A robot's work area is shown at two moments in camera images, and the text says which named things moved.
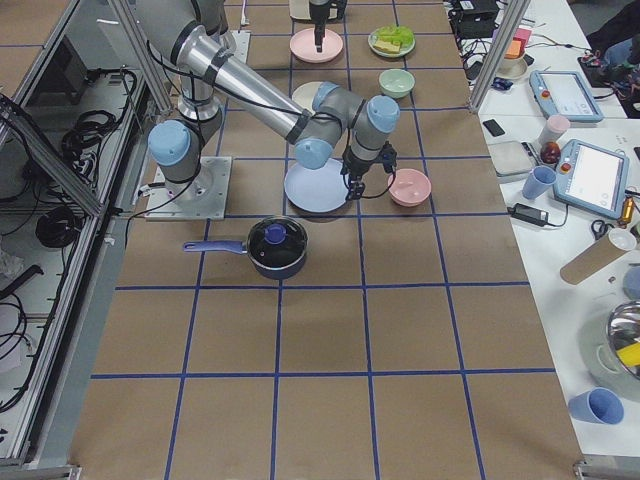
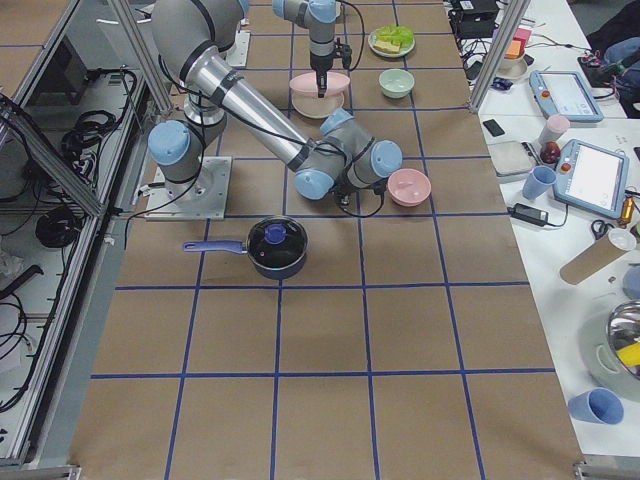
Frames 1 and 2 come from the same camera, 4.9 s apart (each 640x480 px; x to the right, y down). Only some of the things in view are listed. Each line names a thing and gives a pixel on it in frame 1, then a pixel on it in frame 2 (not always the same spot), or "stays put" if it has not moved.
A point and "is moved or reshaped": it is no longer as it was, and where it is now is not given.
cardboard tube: [591, 259] stays put
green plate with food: [391, 40] stays put
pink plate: [303, 45] is moved or reshaped
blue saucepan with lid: [277, 247] stays put
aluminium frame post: [514, 15] stays put
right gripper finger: [319, 33] to [323, 63]
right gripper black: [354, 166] to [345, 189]
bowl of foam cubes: [515, 62] stays put
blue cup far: [539, 179] stays put
